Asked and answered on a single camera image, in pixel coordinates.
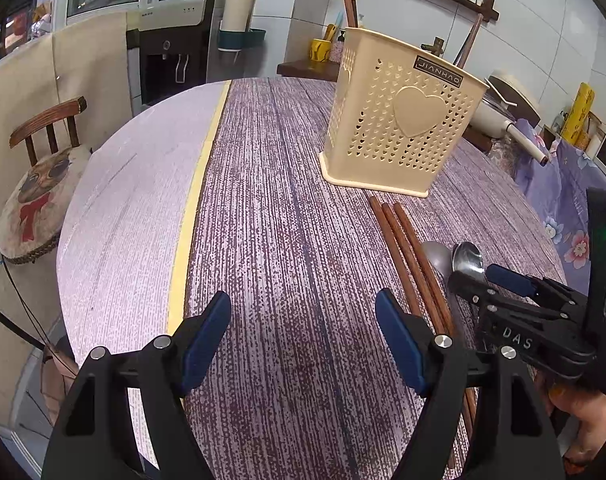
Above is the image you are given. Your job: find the shiny steel spoon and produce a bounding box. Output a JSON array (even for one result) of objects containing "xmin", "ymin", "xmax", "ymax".
[{"xmin": 452, "ymin": 242, "xmax": 487, "ymax": 284}]

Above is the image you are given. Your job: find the right hand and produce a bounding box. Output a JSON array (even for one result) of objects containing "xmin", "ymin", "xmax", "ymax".
[{"xmin": 535, "ymin": 370, "xmax": 606, "ymax": 477}]

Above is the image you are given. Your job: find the brown wooden chopstick on table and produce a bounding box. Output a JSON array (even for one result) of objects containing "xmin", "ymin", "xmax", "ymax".
[
  {"xmin": 380, "ymin": 201, "xmax": 480, "ymax": 421},
  {"xmin": 368, "ymin": 196, "xmax": 476, "ymax": 441},
  {"xmin": 394, "ymin": 203, "xmax": 456, "ymax": 337}
]

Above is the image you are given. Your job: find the purple floral cloth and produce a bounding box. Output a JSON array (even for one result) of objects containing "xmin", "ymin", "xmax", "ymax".
[{"xmin": 514, "ymin": 119, "xmax": 606, "ymax": 294}]

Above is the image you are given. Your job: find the matte grey spoon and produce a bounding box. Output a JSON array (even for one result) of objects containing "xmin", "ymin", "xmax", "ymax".
[{"xmin": 422, "ymin": 240, "xmax": 475, "ymax": 348}]

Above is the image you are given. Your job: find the yellow package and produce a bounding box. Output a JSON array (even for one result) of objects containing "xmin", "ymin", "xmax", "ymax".
[{"xmin": 561, "ymin": 82, "xmax": 595, "ymax": 145}]

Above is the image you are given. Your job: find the wooden chair with cushion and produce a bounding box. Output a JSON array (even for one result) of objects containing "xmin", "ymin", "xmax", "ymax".
[{"xmin": 0, "ymin": 96, "xmax": 91, "ymax": 264}]

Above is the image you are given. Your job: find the cream frying pan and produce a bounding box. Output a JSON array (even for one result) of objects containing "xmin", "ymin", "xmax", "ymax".
[{"xmin": 470, "ymin": 96, "xmax": 549, "ymax": 166}]

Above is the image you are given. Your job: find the cream perforated utensil holder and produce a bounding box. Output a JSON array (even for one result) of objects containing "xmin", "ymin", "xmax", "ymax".
[{"xmin": 319, "ymin": 28, "xmax": 488, "ymax": 197}]

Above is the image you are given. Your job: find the brass faucet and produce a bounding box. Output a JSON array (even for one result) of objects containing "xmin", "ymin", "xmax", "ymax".
[{"xmin": 421, "ymin": 37, "xmax": 445, "ymax": 58}]

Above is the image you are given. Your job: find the dark wooden counter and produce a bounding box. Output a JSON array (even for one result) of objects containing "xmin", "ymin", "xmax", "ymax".
[{"xmin": 277, "ymin": 60, "xmax": 340, "ymax": 82}]

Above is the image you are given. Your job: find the yellow mug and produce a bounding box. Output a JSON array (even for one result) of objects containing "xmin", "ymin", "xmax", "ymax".
[{"xmin": 308, "ymin": 38, "xmax": 332, "ymax": 63}]

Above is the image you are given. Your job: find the white water dispenser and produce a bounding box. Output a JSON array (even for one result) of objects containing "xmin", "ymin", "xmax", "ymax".
[{"xmin": 126, "ymin": 0, "xmax": 226, "ymax": 115}]

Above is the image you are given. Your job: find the teal paper towel holder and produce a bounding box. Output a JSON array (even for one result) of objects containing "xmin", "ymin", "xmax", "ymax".
[{"xmin": 217, "ymin": 28, "xmax": 266, "ymax": 52}]

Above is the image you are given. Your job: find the paper towel roll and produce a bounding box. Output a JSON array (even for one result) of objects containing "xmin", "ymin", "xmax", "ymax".
[{"xmin": 220, "ymin": 0, "xmax": 255, "ymax": 32}]

